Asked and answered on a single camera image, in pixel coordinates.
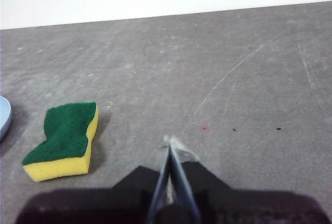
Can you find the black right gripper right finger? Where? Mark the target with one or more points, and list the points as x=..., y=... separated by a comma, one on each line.
x=246, y=206

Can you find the light blue round plate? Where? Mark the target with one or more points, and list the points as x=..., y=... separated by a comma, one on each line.
x=3, y=117

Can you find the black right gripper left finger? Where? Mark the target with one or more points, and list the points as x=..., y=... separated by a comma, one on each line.
x=103, y=206

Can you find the yellow sponge with green pad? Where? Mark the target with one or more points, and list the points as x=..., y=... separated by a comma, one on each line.
x=64, y=136

